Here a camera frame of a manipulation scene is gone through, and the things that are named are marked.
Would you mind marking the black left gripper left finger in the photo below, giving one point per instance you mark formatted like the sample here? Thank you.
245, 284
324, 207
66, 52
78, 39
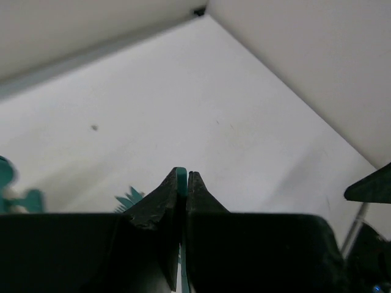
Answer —
133, 251

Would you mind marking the teal plastic spoon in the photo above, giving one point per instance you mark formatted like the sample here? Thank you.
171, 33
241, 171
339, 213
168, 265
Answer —
7, 177

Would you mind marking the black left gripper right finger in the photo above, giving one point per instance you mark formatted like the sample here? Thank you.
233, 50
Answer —
257, 252

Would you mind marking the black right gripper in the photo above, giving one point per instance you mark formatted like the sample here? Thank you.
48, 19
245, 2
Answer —
366, 252

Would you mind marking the teal plastic fork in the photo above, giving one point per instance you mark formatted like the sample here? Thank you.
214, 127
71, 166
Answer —
129, 199
32, 201

